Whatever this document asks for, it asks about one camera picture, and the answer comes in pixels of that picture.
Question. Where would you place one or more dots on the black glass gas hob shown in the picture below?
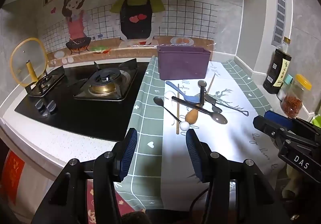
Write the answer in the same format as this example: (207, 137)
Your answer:
(75, 118)

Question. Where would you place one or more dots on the thin black shovel-tipped tool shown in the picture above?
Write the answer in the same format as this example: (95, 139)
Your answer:
(237, 108)

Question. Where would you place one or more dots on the red paper poster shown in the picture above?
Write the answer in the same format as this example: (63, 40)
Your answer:
(12, 176)

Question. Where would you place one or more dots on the wooden spoon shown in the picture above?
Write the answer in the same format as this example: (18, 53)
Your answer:
(191, 116)

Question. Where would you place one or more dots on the small teal-capped bottle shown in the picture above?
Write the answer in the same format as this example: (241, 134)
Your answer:
(287, 82)

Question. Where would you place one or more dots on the purple plastic utensil container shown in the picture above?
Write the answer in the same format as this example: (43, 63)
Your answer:
(183, 65)

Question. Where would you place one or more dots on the green plastic object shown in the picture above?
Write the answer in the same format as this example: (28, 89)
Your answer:
(316, 121)

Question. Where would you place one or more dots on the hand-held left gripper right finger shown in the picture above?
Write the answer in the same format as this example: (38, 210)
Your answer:
(194, 156)

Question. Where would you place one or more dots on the wooden chopstick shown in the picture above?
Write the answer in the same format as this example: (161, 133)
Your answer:
(211, 83)
(177, 113)

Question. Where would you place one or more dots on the white vent grille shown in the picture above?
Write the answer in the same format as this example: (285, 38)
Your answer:
(280, 15)

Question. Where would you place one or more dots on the yellow-rimmed glass pot lid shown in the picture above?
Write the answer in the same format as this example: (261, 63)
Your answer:
(30, 63)

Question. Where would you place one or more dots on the cartoon wall sticker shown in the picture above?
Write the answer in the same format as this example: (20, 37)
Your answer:
(135, 13)

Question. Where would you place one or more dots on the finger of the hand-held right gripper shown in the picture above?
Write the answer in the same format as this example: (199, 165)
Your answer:
(265, 126)
(278, 117)

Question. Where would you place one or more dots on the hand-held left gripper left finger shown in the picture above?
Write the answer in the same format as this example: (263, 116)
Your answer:
(129, 155)

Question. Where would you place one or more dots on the small gas burner with grate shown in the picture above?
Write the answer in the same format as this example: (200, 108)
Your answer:
(46, 83)

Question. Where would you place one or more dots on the grey-brown long spoon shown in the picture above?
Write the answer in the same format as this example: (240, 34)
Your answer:
(220, 118)

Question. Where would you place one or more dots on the yellow-lidded chili jar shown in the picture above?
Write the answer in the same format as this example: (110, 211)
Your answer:
(294, 101)

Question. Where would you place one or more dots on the metal hob knob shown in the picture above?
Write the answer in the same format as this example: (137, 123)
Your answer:
(40, 107)
(51, 107)

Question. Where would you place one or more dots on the blue plastic spoon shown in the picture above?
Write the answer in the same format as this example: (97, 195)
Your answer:
(193, 99)

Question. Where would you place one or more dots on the white round-headed utensil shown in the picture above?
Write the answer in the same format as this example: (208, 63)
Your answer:
(185, 125)

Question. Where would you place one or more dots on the red patterned mat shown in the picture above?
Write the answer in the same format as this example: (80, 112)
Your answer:
(125, 204)

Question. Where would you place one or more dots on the large gas burner with grate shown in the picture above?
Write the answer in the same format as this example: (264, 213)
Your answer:
(105, 83)

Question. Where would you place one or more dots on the green and white tablecloth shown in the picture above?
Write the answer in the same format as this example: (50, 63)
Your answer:
(148, 113)

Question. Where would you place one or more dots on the dark soy sauce bottle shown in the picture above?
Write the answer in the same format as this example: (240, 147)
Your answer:
(275, 70)

